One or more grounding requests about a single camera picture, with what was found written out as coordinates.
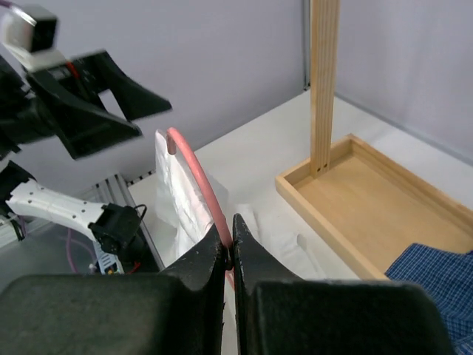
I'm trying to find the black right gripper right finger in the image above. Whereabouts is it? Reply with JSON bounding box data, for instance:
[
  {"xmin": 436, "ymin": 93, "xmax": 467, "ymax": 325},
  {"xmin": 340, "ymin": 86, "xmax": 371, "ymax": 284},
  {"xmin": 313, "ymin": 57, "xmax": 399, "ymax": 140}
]
[{"xmin": 233, "ymin": 214, "xmax": 454, "ymax": 354}]

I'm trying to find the pink wire hanger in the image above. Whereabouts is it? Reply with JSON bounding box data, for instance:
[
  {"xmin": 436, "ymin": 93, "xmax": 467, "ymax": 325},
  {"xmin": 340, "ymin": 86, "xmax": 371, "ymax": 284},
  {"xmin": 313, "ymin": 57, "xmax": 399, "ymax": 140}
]
[{"xmin": 166, "ymin": 127, "xmax": 235, "ymax": 289}]

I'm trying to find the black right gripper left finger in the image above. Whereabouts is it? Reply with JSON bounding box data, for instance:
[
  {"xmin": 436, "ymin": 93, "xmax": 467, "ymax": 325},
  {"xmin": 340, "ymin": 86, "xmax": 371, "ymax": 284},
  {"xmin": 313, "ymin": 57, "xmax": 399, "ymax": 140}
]
[{"xmin": 1, "ymin": 228, "xmax": 225, "ymax": 354}]

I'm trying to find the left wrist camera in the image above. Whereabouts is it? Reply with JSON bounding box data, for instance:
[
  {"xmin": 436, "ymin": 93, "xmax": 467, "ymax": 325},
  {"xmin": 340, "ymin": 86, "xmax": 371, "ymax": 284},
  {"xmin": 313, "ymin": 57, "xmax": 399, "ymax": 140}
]
[{"xmin": 1, "ymin": 1, "xmax": 67, "ymax": 72}]

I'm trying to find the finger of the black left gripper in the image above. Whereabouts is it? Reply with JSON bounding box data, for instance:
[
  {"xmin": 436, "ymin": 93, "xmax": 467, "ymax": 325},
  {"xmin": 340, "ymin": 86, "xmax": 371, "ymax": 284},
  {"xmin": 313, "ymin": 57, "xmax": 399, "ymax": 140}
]
[
  {"xmin": 27, "ymin": 72, "xmax": 142, "ymax": 160},
  {"xmin": 68, "ymin": 50, "xmax": 172, "ymax": 121}
]

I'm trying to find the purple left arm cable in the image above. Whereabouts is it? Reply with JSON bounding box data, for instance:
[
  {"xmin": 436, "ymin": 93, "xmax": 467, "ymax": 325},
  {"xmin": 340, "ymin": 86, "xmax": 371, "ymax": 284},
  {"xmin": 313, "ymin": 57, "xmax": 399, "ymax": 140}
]
[{"xmin": 16, "ymin": 217, "xmax": 95, "ymax": 274}]

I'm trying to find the wooden clothes rack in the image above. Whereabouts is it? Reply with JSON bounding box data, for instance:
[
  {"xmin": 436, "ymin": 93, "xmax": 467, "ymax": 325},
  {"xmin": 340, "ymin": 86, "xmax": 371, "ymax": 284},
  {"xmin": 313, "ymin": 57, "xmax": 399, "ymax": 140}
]
[{"xmin": 276, "ymin": 1, "xmax": 472, "ymax": 280}]

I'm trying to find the blue checkered shirt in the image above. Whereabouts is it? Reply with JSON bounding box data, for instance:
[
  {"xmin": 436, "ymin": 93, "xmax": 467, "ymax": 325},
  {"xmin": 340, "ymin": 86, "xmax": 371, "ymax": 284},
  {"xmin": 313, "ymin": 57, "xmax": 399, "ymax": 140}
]
[{"xmin": 385, "ymin": 243, "xmax": 472, "ymax": 354}]

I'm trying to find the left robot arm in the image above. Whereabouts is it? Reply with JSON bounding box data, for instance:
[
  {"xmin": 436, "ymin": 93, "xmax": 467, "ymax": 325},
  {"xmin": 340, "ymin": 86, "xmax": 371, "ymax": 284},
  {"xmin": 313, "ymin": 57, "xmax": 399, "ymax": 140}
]
[{"xmin": 1, "ymin": 51, "xmax": 172, "ymax": 263}]

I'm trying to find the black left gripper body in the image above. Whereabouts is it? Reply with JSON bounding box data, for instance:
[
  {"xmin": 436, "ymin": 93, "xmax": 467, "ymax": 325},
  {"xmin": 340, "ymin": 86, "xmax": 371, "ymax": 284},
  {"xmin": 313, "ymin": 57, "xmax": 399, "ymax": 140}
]
[{"xmin": 1, "ymin": 58, "xmax": 59, "ymax": 160}]

